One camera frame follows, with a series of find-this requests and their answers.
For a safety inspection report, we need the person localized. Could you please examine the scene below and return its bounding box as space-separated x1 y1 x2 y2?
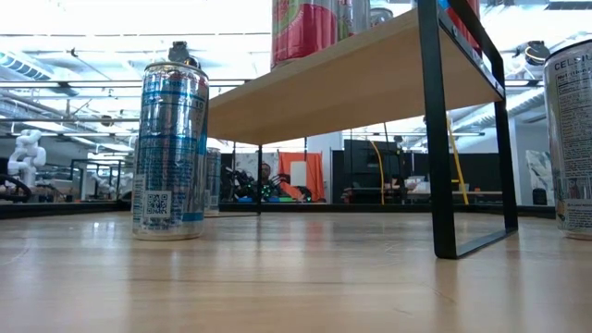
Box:
259 161 278 193

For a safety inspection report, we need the black ceiling camera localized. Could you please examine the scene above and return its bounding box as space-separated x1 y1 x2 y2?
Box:
166 40 201 66

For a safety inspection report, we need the striped ceiling duct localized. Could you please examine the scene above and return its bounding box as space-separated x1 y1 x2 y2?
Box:
0 49 56 83

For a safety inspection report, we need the black round ceiling fixture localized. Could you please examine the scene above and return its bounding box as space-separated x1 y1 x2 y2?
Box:
513 40 552 67

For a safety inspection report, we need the black cabinet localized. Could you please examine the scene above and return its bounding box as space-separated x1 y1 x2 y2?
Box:
329 138 404 204

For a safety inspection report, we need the thin curved yellow cable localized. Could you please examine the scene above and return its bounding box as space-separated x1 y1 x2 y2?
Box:
368 140 387 205

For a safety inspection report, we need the white wrapped object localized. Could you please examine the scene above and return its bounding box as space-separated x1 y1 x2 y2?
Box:
525 148 555 206

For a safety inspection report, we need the wooden shelf with black legs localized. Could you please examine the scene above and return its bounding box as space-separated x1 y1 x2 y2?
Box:
206 0 520 260

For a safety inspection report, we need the black partition wall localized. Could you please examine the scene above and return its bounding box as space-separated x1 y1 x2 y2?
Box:
400 151 503 205

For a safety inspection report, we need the wooden desk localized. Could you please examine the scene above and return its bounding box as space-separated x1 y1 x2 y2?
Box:
405 188 503 197

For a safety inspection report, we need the orange cloth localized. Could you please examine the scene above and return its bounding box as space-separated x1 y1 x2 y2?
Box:
277 151 327 203

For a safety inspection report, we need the white paper sheet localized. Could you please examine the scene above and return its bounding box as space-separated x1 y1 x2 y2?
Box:
290 160 308 188

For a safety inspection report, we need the silver blue slim can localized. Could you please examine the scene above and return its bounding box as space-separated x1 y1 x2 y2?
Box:
203 146 223 217
131 61 210 241

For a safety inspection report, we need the black curved cable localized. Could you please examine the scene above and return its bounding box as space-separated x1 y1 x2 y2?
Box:
0 173 35 204

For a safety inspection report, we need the white Celsius slim can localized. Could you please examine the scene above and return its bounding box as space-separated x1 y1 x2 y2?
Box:
543 39 592 242

